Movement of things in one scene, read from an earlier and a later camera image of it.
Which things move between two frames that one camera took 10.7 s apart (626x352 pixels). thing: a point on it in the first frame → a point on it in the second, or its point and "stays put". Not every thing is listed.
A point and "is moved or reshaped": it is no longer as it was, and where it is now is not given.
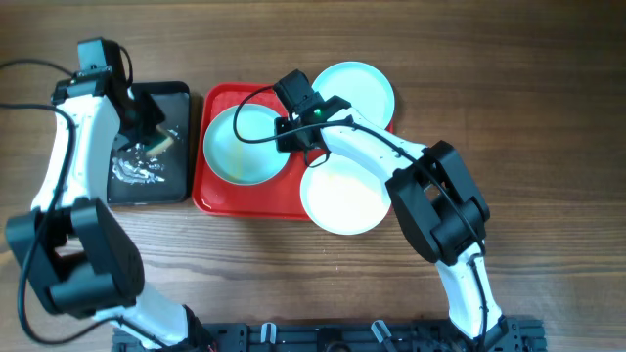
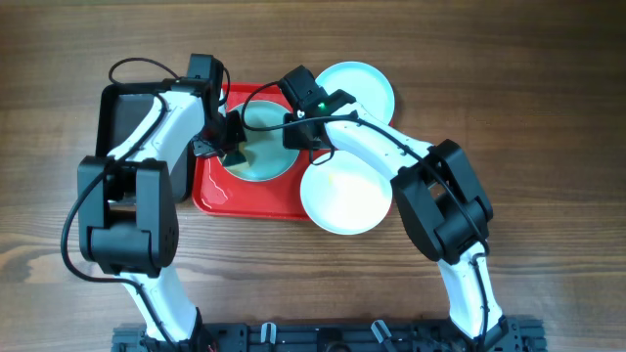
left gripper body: [141, 125] → [220, 136]
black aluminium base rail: [344, 336] stays put
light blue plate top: [367, 90] stays put
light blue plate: [240, 162] is moved or reshaped
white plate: [345, 197] stays put
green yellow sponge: [159, 146] is moved or reshaped
